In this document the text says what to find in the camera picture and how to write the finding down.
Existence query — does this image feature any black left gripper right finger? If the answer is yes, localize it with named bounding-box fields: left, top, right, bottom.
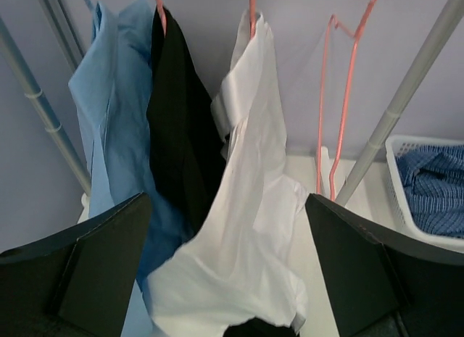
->
left=305, top=194, right=463, bottom=336

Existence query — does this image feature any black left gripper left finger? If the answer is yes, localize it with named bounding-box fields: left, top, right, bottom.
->
left=1, top=194, right=152, bottom=336

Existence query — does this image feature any blue checked shirt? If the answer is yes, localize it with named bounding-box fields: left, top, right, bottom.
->
left=396, top=145, right=463, bottom=238

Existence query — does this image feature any white shirt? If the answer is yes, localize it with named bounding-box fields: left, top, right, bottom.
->
left=144, top=12, right=309, bottom=336

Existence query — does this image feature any pink hanger of checked shirt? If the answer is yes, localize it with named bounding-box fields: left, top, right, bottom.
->
left=315, top=0, right=378, bottom=201

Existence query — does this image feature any pink hanger of white shirt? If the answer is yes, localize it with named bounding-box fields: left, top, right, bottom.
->
left=249, top=0, right=257, bottom=39

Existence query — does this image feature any black shirt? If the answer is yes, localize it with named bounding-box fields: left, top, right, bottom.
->
left=146, top=14, right=298, bottom=336

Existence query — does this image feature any light blue shirt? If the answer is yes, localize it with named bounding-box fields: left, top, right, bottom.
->
left=68, top=0, right=192, bottom=336

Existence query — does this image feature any pink hanger of black shirt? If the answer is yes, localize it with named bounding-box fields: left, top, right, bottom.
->
left=155, top=0, right=167, bottom=35

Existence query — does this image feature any white plastic basket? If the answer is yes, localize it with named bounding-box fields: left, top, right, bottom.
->
left=385, top=135, right=463, bottom=252

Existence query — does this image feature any white clothes rack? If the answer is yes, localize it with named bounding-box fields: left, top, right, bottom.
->
left=1, top=0, right=463, bottom=205

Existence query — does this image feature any aluminium frame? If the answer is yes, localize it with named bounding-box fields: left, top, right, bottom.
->
left=38, top=0, right=84, bottom=72

